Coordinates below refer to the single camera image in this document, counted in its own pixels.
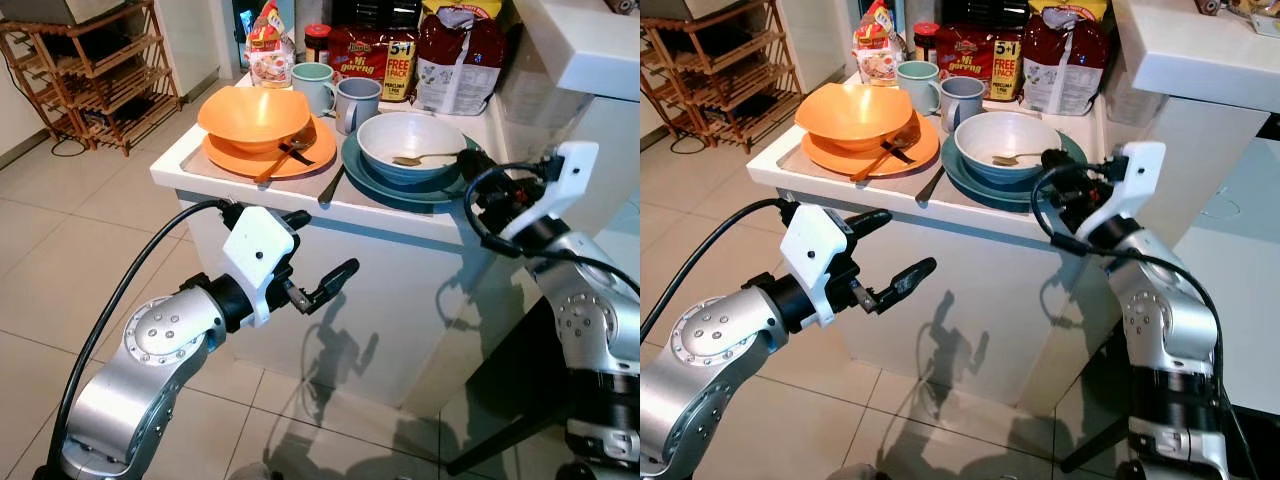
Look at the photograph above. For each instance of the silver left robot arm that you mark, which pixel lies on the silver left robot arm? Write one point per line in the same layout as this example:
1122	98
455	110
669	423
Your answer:
710	340
150	340

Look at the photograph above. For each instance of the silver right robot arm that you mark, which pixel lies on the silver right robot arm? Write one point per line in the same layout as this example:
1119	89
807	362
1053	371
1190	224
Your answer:
590	310
1160	310

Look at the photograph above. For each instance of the gold metal spoon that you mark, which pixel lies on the gold metal spoon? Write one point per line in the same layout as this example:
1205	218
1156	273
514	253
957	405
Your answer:
1008	159
410	159

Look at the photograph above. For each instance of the dark table knife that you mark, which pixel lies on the dark table knife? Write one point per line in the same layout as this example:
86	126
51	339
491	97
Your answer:
931	186
332	186

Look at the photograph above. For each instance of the blue bowl white inside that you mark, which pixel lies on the blue bowl white inside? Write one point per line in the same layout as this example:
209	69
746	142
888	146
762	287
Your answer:
410	178
1005	178

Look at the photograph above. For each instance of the black utensil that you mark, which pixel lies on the black utensil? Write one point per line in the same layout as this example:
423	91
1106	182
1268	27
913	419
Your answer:
298	154
898	152

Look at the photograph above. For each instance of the white kitchen island cabinet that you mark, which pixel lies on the white kitchen island cabinet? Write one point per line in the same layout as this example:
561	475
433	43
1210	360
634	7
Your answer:
400	300
1000	300

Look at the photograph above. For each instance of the orange plastic plate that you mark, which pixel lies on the orange plastic plate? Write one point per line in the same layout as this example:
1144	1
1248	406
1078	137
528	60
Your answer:
825	162
228	165

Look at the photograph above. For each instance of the teal plate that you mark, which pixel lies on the teal plate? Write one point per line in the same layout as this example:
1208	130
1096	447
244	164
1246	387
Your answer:
960	185
362	182

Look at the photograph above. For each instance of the large red white bag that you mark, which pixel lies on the large red white bag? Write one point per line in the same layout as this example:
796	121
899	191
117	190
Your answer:
1065	60
460	60

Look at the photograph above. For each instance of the orange plastic bowl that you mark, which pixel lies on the orange plastic bowl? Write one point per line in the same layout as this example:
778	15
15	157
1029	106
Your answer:
850	112
250	115

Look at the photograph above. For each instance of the grey mug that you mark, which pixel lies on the grey mug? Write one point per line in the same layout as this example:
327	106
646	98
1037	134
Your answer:
358	105
962	103

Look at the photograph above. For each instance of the pale green mug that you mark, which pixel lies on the pale green mug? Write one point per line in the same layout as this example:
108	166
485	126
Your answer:
312	90
915	88

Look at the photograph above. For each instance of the red instant noodle multipack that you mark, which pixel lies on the red instant noodle multipack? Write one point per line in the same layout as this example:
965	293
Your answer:
970	58
365	60

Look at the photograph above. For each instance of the red yellow snack bag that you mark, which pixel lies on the red yellow snack bag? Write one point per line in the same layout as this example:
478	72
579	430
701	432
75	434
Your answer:
270	55
880	52

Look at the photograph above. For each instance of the tall white counter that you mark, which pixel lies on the tall white counter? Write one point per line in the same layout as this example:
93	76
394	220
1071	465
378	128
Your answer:
1200	60
600	40

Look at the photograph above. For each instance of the black appliance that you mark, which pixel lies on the black appliance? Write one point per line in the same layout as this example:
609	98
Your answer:
980	12
375	12

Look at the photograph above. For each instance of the jar with red lid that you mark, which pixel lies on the jar with red lid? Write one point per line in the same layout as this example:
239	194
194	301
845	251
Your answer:
926	40
318	42

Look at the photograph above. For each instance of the wooden shelf rack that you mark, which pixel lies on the wooden shelf rack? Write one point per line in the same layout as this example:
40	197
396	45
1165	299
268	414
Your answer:
100	80
710	75

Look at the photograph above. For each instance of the grey box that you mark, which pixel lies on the grey box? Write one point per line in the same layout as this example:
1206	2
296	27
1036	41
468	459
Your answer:
60	8
710	6

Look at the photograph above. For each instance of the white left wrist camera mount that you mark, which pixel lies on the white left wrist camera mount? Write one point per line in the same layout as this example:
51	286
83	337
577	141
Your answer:
255	260
812	260

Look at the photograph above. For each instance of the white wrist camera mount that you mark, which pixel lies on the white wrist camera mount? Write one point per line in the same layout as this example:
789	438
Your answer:
255	260
1135	185
565	185
812	260

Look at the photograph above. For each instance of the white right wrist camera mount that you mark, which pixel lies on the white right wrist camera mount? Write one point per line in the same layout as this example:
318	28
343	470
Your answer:
1135	185
565	185

